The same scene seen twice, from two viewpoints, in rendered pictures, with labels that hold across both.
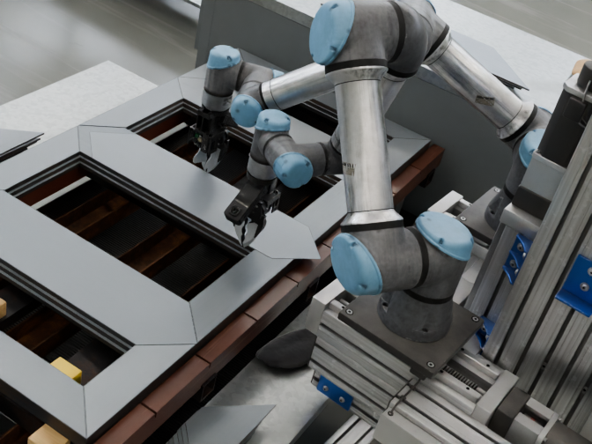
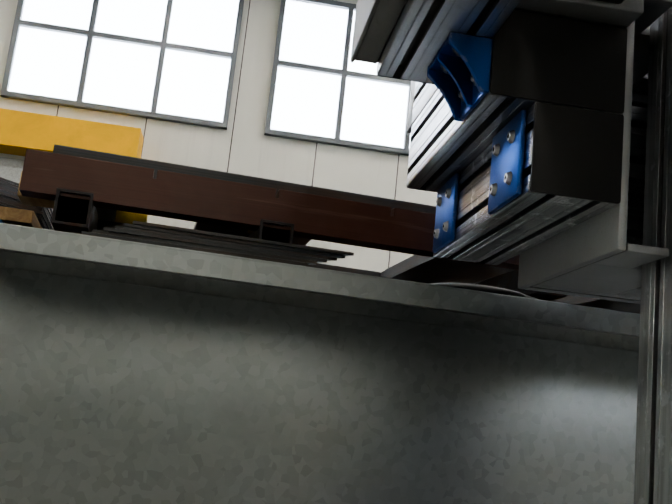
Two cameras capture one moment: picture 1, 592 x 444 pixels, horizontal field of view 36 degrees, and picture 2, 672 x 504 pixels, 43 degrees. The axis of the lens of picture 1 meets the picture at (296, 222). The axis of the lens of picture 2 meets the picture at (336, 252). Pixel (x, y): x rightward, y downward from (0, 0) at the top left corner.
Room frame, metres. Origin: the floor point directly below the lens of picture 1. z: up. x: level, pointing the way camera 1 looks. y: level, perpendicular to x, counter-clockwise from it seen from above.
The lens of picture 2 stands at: (0.70, -0.96, 0.50)
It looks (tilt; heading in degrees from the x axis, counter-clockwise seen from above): 11 degrees up; 55
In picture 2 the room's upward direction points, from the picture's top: 6 degrees clockwise
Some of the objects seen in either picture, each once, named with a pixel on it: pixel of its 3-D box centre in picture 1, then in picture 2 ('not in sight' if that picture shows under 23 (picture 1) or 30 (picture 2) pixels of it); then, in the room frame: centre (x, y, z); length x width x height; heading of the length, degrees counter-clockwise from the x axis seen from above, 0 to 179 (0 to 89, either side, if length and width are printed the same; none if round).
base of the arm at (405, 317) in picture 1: (420, 297); not in sight; (1.40, -0.28, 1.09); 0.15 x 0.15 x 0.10
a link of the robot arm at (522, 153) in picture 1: (539, 164); not in sight; (1.84, -0.51, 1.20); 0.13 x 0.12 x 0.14; 179
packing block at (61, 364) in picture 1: (62, 376); (131, 217); (1.23, 0.38, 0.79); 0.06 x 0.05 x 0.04; 67
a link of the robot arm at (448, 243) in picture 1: (434, 252); not in sight; (1.40, -0.27, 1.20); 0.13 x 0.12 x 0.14; 123
